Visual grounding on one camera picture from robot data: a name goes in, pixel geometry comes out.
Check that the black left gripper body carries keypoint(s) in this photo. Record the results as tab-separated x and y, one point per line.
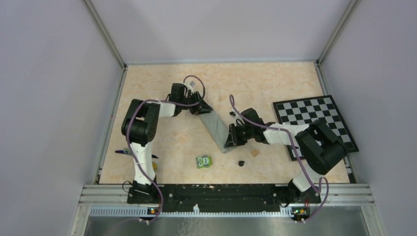
192	98

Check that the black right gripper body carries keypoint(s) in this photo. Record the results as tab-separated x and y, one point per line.
243	133

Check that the grey-green cloth napkin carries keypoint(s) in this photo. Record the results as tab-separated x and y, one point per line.
217	129

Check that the blue pen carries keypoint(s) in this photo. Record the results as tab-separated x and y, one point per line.
126	151

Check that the red yellow ball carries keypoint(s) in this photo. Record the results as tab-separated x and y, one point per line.
155	166

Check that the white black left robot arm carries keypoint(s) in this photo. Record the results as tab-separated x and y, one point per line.
139	127

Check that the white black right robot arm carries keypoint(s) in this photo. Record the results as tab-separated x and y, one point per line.
319	145

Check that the small tan wooden block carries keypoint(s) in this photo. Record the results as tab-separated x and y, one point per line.
254	152

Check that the green owl toy block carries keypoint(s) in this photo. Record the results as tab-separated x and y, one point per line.
204	161

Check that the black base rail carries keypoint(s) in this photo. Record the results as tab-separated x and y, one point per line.
222	198

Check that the aluminium frame rail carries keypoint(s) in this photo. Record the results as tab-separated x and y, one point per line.
111	200

